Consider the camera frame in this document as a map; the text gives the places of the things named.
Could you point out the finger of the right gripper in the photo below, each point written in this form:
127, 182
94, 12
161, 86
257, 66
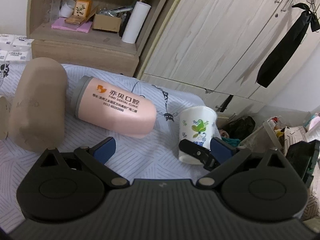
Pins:
194, 154

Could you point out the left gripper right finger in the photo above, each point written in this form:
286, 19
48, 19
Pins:
230, 160

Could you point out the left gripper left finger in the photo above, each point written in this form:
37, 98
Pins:
94, 159

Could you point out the white floral paper cup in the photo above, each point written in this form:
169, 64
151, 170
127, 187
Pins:
198, 125

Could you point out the taupe brown cup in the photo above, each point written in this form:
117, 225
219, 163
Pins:
35, 119

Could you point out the pink tumbler grey lid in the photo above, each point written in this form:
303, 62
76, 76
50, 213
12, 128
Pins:
110, 107

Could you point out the light wood wardrobe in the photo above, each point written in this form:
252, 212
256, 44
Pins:
214, 49

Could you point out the black hanging ribbon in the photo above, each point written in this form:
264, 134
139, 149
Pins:
288, 45

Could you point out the pink flat box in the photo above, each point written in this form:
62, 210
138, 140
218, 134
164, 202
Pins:
62, 25

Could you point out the wooden shelf unit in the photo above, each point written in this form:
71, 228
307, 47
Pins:
97, 48

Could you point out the tissue pack stack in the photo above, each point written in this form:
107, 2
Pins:
15, 48

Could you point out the small cardboard box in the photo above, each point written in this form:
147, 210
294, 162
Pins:
106, 21

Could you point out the orange tea box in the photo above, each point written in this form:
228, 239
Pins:
82, 8

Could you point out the white paper roll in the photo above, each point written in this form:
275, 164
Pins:
135, 22

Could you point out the clear bottle cream cap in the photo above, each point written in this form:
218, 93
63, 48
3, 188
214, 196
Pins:
54, 10

